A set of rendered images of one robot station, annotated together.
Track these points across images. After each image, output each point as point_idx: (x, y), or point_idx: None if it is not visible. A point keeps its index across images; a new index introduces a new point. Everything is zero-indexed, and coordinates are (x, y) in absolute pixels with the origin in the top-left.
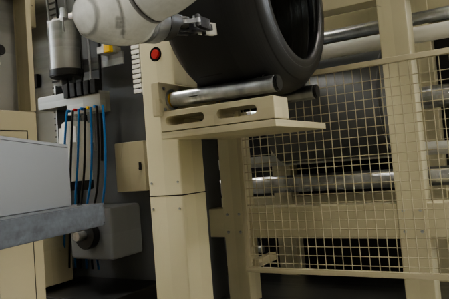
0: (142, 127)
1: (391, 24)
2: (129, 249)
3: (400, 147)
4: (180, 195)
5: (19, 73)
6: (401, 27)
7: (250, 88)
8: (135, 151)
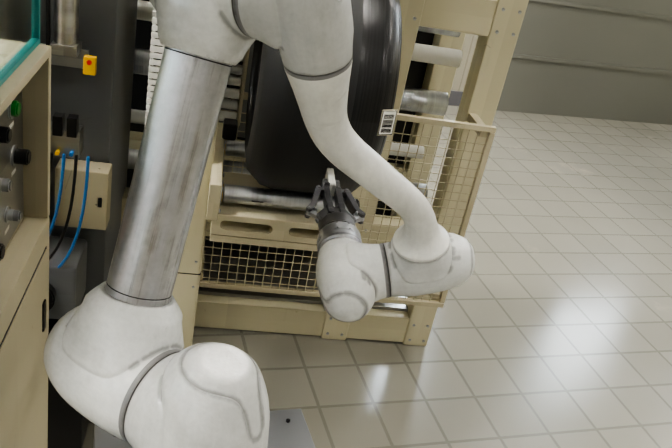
0: (91, 141)
1: None
2: (81, 298)
3: None
4: (197, 275)
5: (26, 166)
6: (404, 62)
7: None
8: (94, 184)
